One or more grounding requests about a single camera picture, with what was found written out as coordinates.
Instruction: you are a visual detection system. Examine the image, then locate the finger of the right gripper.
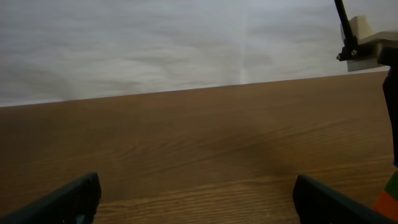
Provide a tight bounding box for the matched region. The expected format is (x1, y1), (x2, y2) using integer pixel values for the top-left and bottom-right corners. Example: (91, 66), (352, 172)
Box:
(382, 66), (398, 164)

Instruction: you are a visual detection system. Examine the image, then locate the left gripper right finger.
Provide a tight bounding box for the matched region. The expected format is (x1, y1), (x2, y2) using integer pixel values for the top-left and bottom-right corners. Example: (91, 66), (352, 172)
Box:
(292, 174), (398, 224)

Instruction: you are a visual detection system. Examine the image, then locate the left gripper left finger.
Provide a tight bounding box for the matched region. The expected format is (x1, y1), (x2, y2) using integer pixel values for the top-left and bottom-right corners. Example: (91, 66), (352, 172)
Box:
(0, 172), (102, 224)

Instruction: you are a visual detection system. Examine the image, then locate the green cube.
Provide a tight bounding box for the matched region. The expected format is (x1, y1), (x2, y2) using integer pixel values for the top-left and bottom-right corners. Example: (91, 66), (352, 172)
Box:
(384, 169), (398, 202)

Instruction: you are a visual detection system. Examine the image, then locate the orange cube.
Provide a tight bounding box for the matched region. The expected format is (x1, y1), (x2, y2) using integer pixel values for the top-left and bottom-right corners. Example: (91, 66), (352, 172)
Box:
(372, 190), (398, 222)

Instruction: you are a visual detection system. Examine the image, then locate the black cable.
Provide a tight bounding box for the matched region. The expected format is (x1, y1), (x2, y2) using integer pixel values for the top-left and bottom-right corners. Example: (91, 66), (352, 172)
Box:
(333, 0), (359, 62)

